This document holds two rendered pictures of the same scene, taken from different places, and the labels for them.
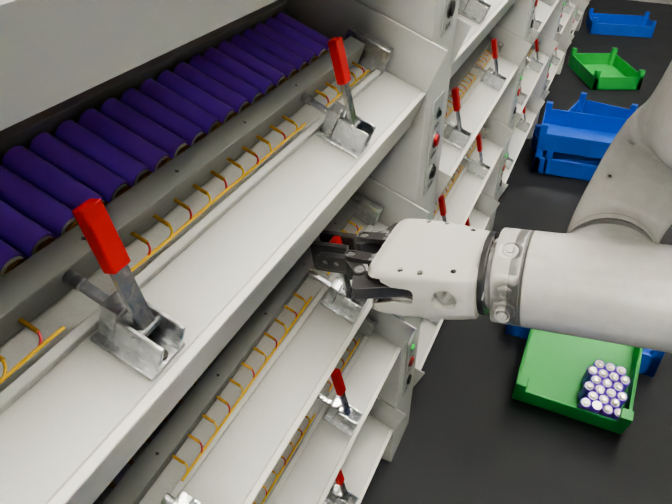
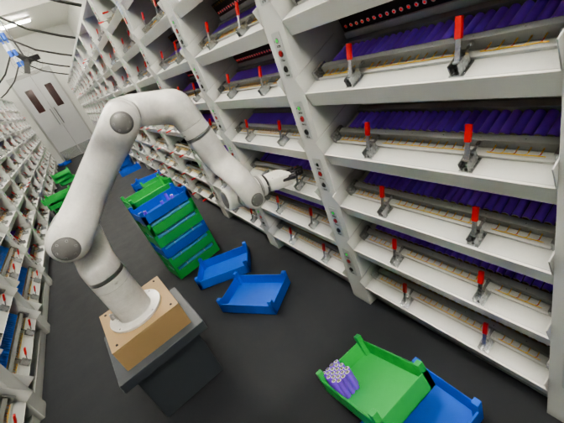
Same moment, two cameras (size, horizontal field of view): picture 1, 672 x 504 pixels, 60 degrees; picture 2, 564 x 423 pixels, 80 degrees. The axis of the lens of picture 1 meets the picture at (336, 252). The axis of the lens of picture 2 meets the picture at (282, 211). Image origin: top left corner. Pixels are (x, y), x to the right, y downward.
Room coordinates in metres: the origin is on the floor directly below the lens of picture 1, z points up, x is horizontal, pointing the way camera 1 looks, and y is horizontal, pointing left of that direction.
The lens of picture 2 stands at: (1.18, -1.00, 1.05)
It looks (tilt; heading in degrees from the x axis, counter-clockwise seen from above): 27 degrees down; 131
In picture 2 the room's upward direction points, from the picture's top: 22 degrees counter-clockwise
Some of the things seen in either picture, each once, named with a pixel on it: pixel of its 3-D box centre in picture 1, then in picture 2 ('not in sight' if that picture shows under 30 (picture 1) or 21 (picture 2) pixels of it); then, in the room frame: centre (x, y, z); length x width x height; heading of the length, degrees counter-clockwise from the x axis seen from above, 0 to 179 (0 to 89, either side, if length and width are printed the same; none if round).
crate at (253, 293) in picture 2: not in sight; (253, 291); (0.13, -0.20, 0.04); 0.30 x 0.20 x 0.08; 10
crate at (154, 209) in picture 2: not in sight; (159, 202); (-0.53, 0.00, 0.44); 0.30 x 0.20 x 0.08; 74
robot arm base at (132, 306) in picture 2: not in sight; (122, 293); (0.05, -0.65, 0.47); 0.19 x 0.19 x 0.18
